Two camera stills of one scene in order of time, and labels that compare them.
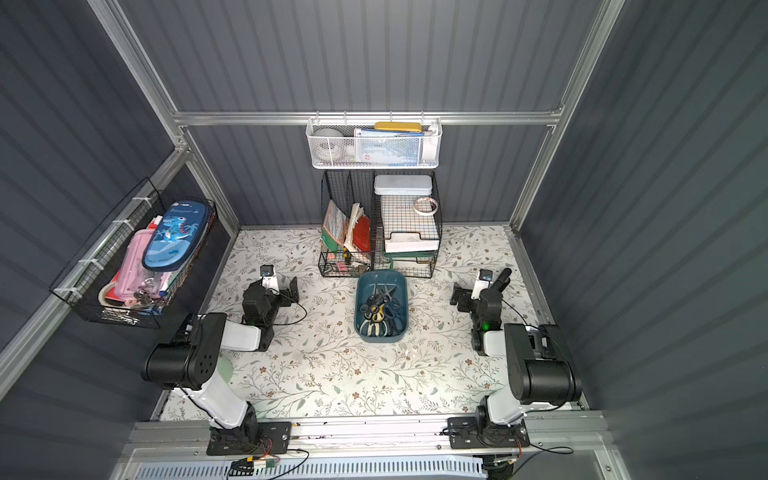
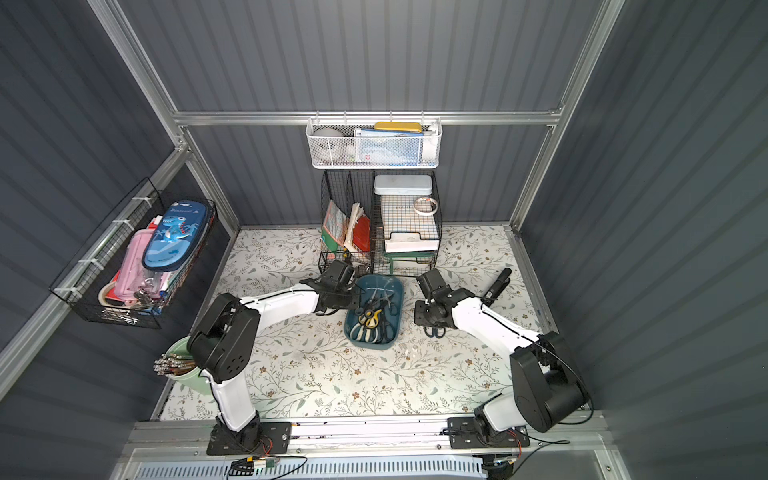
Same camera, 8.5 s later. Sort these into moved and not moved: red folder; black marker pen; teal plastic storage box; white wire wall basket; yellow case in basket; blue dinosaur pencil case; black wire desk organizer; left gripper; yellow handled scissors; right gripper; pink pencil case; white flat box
Moved: teal plastic storage box; right gripper; yellow handled scissors; left gripper
Not moved: yellow case in basket; white flat box; black marker pen; white wire wall basket; pink pencil case; red folder; blue dinosaur pencil case; black wire desk organizer
